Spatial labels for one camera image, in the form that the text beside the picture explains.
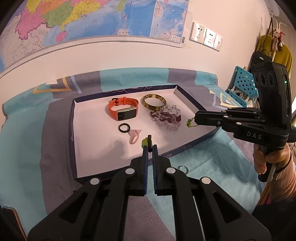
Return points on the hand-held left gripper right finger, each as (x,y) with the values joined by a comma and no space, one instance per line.
(155,162)

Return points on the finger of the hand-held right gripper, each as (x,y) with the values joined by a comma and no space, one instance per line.
(240,112)
(208,119)

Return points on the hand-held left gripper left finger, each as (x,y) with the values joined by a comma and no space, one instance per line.
(145,162)

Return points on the dark blue cardboard box lid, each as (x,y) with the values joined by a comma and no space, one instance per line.
(97,143)

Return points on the amber bangle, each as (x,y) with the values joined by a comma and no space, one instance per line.
(144,103)

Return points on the orange smart band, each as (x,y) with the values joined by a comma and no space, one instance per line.
(112,111)

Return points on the person's right forearm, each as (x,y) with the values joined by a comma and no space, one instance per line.
(284,183)

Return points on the person's right hand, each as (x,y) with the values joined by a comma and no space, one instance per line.
(279,157)

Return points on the blue perforated plastic chair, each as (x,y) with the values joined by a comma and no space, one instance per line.
(245,83)

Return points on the black bag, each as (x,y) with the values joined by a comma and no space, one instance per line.
(260,59)

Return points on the yellow garment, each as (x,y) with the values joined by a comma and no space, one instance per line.
(283,55)

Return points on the pink plush toy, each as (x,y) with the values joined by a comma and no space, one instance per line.
(277,38)

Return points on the teal grey printed blanket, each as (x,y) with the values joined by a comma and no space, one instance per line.
(34,139)

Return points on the dark cloth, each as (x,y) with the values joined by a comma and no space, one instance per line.
(277,222)

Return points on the wooden board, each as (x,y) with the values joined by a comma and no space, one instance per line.
(11,220)

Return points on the white wall socket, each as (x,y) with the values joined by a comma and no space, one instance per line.
(210,38)
(197,32)

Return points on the colourful wall map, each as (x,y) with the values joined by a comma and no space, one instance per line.
(92,18)

